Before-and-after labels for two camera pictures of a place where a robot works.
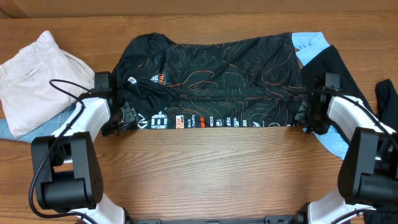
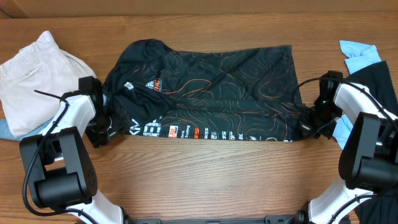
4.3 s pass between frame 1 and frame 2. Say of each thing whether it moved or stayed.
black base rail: stayed
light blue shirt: moved
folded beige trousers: stayed
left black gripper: moved
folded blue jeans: stayed
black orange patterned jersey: moved
